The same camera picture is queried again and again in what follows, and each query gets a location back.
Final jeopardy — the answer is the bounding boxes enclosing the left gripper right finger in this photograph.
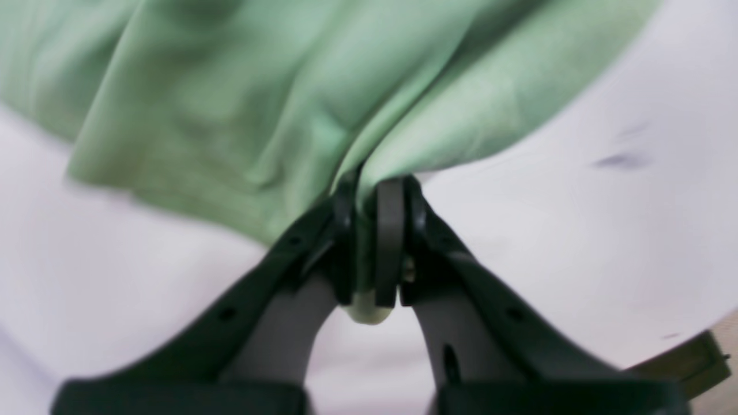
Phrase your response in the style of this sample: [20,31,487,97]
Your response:
[375,176,690,414]

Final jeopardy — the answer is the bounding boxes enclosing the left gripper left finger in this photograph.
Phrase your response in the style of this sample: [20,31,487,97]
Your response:
[52,179,357,414]

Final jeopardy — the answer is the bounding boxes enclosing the green t-shirt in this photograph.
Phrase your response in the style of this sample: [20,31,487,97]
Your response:
[0,0,664,325]

